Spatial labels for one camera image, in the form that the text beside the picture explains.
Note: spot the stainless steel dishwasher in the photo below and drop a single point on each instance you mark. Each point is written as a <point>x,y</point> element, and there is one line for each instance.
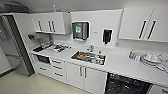
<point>126,86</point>

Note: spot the chrome faucet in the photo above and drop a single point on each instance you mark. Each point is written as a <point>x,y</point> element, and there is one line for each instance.
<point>91,48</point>

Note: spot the steel paper towel dispenser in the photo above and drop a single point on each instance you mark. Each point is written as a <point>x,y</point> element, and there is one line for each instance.
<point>80,31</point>

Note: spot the black soap dispenser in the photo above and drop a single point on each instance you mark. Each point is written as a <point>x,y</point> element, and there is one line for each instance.
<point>107,36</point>

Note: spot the white cup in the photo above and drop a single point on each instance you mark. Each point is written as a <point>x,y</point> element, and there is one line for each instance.
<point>99,60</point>

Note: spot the light blue bottle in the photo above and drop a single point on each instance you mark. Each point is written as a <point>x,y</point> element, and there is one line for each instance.
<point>54,8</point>

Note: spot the stack of white plates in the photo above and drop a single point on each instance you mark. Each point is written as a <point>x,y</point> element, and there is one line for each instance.
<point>150,60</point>

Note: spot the white sink base cabinet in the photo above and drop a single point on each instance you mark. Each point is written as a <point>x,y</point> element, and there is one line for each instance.
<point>85,78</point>

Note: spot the steel kitchen sink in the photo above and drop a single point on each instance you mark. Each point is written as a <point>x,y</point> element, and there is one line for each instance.
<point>90,61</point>

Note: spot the white drawer unit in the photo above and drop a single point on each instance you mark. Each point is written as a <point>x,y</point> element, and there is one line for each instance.
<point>57,70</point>
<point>160,90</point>

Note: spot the stainless steel refrigerator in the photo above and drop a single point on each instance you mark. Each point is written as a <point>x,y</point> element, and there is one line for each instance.
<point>18,46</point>

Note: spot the black coffee maker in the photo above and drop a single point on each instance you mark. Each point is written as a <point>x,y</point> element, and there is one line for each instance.
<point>35,43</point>

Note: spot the wide white drawer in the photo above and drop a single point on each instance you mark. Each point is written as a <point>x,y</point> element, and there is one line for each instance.
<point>41,69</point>

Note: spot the white wall outlet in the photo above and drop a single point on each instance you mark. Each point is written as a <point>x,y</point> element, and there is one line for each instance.
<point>117,44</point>

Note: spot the orange bowl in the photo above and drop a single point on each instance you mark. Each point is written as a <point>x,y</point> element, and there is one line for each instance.
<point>82,56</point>

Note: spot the small white bottle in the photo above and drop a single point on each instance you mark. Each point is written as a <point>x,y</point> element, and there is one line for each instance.
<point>136,56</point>

